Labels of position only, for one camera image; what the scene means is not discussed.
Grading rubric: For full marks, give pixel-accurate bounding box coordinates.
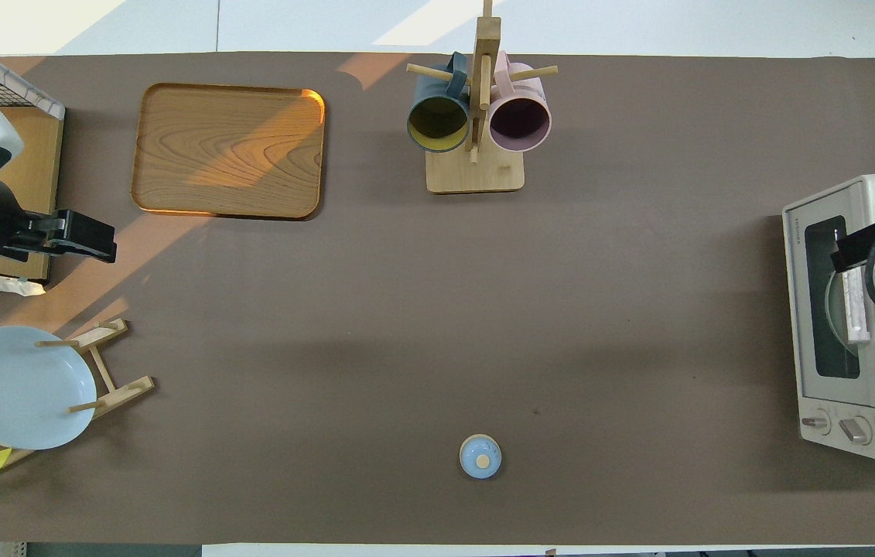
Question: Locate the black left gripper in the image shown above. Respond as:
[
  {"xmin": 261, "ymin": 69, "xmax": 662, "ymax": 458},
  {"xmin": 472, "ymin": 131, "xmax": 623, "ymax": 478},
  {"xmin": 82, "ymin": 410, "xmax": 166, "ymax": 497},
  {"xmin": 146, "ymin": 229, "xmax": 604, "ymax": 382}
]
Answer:
[{"xmin": 2, "ymin": 209, "xmax": 118, "ymax": 265}]

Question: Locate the pale green plate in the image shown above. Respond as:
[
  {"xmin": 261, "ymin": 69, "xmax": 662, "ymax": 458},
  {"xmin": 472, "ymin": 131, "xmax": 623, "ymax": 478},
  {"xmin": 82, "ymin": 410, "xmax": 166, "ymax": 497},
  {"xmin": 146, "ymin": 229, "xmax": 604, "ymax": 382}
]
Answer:
[{"xmin": 824, "ymin": 267, "xmax": 863, "ymax": 361}]

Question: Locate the wooden plate rack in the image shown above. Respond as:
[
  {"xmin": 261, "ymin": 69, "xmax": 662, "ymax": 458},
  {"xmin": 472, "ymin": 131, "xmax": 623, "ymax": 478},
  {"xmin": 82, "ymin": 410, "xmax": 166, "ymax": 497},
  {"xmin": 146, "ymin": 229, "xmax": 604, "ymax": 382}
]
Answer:
[{"xmin": 0, "ymin": 318, "xmax": 156, "ymax": 469}]

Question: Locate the light blue plate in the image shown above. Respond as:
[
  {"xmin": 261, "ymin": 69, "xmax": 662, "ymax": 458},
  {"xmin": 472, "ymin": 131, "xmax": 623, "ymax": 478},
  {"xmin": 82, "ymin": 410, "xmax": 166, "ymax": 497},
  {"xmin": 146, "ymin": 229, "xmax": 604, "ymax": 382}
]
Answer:
[{"xmin": 0, "ymin": 326, "xmax": 97, "ymax": 451}]

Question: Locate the wooden serving tray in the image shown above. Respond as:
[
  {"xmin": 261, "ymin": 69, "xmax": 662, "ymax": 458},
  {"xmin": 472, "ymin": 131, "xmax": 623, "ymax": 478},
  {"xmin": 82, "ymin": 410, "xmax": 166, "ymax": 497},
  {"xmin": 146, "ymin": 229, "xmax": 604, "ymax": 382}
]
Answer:
[{"xmin": 131, "ymin": 83, "xmax": 326, "ymax": 221}]

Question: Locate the brown table mat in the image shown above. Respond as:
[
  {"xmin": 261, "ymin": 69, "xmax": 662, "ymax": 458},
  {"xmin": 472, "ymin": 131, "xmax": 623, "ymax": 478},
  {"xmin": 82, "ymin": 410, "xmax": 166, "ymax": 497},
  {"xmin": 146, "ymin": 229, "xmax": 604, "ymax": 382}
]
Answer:
[{"xmin": 0, "ymin": 53, "xmax": 875, "ymax": 546}]

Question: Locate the pink mug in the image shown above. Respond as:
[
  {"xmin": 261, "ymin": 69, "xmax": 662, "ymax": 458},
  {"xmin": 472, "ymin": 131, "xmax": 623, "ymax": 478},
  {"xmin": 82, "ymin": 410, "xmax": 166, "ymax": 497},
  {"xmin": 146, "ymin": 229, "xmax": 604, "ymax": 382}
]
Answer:
[{"xmin": 487, "ymin": 52, "xmax": 552, "ymax": 153}]

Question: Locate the dark blue mug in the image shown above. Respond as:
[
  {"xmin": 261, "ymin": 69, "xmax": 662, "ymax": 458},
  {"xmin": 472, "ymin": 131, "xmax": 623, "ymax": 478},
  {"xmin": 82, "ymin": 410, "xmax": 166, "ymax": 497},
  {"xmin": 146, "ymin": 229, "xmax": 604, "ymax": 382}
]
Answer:
[{"xmin": 406, "ymin": 52, "xmax": 472, "ymax": 153}]

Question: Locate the wooden mug rack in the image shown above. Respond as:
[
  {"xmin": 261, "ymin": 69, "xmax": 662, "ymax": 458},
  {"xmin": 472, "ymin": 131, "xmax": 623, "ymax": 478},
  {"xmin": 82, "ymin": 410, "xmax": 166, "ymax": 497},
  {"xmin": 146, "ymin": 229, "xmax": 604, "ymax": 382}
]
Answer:
[{"xmin": 406, "ymin": 0, "xmax": 559, "ymax": 194}]

